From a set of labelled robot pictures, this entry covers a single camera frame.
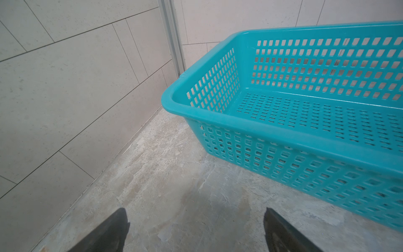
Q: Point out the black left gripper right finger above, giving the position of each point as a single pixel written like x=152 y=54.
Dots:
x=281 y=236

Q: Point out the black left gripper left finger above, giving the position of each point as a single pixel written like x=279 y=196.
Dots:
x=109 y=236

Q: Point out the teal plastic basket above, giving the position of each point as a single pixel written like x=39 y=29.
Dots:
x=318 y=108

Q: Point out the aluminium corner post left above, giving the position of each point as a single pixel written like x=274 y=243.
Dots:
x=170 y=22

